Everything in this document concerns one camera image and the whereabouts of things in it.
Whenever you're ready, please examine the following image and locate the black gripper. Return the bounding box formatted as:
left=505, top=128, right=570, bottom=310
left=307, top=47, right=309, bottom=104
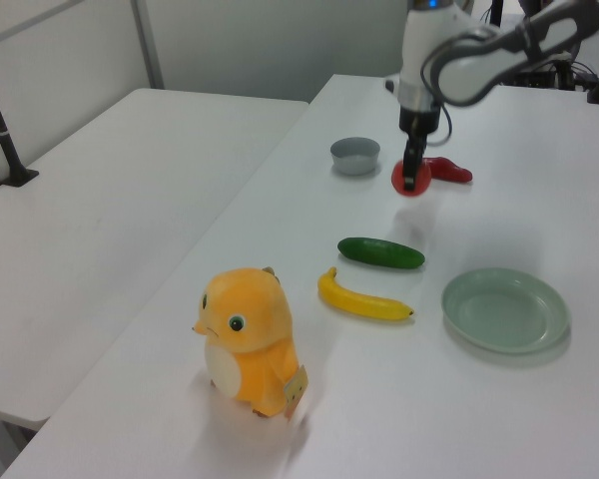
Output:
left=397, top=103, right=441, bottom=194

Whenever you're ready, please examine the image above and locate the red apple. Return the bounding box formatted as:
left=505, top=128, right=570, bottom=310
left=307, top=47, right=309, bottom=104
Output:
left=390, top=157, right=433, bottom=200

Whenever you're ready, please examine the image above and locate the grey bowl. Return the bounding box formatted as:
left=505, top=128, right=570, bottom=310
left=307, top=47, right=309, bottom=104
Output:
left=329, top=137, right=382, bottom=176

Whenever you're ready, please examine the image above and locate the red chili pepper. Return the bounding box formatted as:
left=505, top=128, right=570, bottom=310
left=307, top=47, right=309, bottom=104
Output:
left=426, top=156, right=473, bottom=185

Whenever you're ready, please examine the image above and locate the green cucumber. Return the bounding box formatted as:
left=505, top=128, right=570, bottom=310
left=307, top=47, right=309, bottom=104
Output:
left=336, top=237, right=425, bottom=270

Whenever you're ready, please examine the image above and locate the black electronics box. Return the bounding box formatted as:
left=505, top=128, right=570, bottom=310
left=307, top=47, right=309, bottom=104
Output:
left=514, top=69, right=561, bottom=89

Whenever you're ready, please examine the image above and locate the yellow banana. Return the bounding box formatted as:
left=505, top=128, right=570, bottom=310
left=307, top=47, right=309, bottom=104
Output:
left=317, top=266, right=415, bottom=322

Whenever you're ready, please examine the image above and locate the pale green plate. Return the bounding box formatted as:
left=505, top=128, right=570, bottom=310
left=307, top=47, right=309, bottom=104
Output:
left=440, top=267, right=572, bottom=355

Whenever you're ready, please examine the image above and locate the orange plush toy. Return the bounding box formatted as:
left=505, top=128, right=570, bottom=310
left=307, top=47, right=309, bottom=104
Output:
left=191, top=266, right=310, bottom=424

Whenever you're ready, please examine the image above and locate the white side table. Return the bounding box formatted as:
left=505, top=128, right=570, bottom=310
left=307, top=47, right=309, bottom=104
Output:
left=0, top=88, right=310, bottom=431

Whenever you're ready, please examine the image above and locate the black pole with flat base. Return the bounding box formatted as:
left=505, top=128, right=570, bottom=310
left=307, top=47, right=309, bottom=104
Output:
left=0, top=52, right=40, bottom=189

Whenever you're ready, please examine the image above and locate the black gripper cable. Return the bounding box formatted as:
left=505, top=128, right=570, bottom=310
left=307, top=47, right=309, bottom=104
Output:
left=426, top=103, right=454, bottom=148

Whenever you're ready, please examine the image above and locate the grey metal partition post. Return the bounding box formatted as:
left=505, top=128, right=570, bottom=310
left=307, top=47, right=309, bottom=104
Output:
left=129, top=0, right=165, bottom=91

